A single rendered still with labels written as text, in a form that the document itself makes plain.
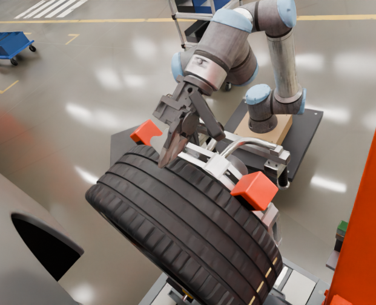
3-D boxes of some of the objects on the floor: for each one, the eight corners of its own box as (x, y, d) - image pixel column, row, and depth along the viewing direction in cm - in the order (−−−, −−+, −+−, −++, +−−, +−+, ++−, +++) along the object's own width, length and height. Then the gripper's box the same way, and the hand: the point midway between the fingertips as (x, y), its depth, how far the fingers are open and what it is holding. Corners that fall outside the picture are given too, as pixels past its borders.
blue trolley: (-10, 65, 555) (-53, 18, 486) (13, 48, 584) (-24, 2, 515) (16, 67, 503) (-28, 15, 434) (40, 49, 532) (2, -3, 464)
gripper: (189, 83, 69) (149, 157, 70) (174, 68, 61) (128, 152, 62) (218, 96, 65) (175, 174, 67) (205, 81, 57) (157, 170, 58)
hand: (164, 164), depth 63 cm, fingers closed
